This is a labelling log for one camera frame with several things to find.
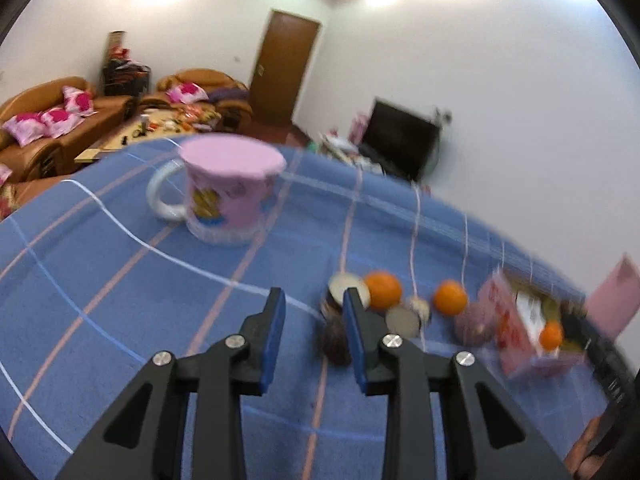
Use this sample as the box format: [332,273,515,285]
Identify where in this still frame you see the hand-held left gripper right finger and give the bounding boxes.
[342,287,573,480]

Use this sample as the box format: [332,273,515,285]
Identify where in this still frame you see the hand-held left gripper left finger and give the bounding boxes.
[55,287,287,480]

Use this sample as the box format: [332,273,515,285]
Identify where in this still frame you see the dark mangosteen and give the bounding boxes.
[319,317,352,367]

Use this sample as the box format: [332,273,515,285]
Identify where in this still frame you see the small yellow-brown round fruit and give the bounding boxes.
[385,306,422,338]
[406,295,432,328]

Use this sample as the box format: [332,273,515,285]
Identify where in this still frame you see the cut purple fruit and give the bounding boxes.
[327,272,372,318]

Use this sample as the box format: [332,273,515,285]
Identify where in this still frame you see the orange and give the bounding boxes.
[363,271,404,311]
[539,321,564,351]
[432,280,469,317]

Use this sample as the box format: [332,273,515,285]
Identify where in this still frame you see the pink tin box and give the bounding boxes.
[477,267,601,378]

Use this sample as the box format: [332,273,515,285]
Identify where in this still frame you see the reddish purple fruit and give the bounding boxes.
[454,305,498,347]

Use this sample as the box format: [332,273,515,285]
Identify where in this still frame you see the person's right hand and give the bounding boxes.
[564,412,618,480]

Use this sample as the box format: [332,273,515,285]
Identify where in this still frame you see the pink tin lid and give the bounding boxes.
[585,254,640,338]

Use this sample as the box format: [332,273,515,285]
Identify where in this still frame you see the newspaper lining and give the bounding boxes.
[515,290,546,341]

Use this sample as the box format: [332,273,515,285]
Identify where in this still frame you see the pink mug with lid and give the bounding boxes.
[146,133,288,247]

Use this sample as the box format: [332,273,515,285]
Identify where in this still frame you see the blue checked tablecloth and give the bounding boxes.
[0,135,626,480]

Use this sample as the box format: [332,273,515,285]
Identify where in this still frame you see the white TV stand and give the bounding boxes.
[320,132,431,186]

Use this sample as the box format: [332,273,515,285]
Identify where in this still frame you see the black television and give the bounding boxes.
[360,98,441,181]

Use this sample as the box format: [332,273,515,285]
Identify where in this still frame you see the pile of assorted snacks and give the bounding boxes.
[135,107,221,136]

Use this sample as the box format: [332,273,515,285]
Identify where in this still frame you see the purple blanket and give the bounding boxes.
[207,87,249,104]

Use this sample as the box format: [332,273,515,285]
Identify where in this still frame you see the wooden coffee table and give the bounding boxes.
[75,105,223,163]

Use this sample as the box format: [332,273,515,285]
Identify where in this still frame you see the brown wooden door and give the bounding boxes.
[248,8,321,126]

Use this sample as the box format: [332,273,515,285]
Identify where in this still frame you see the brown leather armchair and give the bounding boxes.
[156,69,251,121]

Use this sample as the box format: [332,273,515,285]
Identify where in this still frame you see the black cluttered rack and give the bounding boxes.
[102,47,151,97]

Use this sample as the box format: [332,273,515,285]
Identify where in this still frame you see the long brown leather sofa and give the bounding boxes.
[0,76,136,221]

